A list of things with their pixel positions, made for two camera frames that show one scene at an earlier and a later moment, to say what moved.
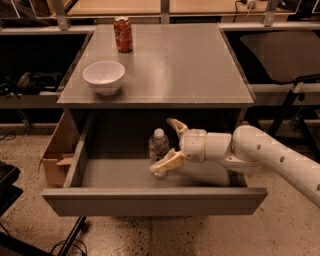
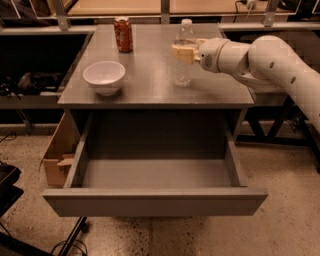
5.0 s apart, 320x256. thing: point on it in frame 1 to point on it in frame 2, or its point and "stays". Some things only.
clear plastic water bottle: (158, 147) to (185, 34)
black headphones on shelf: (40, 83) stays
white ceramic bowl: (104, 76) stays
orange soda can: (123, 33) stays
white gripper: (192, 145) to (209, 54)
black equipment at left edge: (9, 192) stays
